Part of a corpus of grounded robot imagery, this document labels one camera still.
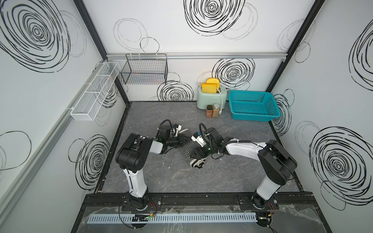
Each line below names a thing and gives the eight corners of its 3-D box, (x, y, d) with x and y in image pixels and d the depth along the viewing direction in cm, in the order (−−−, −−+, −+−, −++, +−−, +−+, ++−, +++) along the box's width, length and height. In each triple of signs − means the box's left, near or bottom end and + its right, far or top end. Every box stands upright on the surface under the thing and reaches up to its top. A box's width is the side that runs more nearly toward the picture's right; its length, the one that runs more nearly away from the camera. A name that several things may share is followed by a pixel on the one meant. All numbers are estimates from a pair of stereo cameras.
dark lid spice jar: (206, 117, 111) (207, 110, 105) (205, 112, 115) (206, 105, 108) (211, 117, 111) (212, 110, 105) (210, 112, 115) (212, 105, 108)
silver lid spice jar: (211, 117, 112) (213, 109, 104) (211, 112, 115) (212, 103, 108) (218, 117, 112) (220, 109, 104) (217, 112, 115) (219, 103, 108)
